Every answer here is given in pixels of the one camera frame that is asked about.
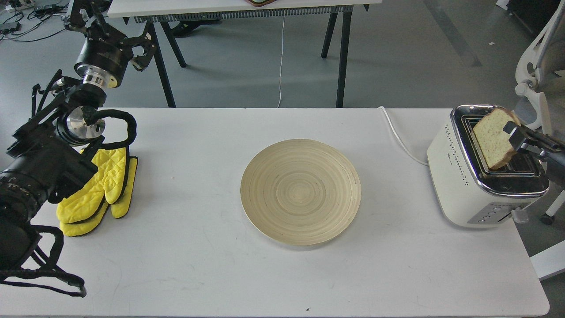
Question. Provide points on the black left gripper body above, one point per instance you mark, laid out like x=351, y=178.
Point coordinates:
x=102, y=49

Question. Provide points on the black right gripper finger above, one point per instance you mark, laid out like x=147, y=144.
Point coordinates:
x=542, y=146

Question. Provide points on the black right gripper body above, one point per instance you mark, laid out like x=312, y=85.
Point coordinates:
x=556, y=168

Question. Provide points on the slice of brown bread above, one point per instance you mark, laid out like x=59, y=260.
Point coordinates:
x=492, y=140

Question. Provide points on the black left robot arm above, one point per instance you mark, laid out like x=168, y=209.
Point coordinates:
x=53, y=151

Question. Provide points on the cream white toaster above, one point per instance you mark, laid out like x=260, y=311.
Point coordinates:
x=470, y=194

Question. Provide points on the white background table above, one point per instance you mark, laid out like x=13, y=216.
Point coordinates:
x=162, y=11

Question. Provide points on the upper yellow oven mitt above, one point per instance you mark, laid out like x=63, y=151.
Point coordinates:
x=106, y=186

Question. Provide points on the yellow oven mitt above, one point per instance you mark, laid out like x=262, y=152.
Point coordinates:
x=106, y=186
x=118, y=209

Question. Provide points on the lower yellow oven mitt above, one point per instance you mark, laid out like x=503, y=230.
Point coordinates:
x=118, y=209

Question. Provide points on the round bamboo plate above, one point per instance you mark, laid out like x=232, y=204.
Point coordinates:
x=300, y=192

